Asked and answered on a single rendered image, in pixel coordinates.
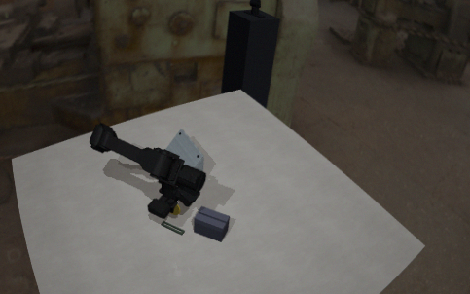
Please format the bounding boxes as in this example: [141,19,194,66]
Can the thin gold coin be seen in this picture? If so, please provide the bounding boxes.
[169,204,180,215]

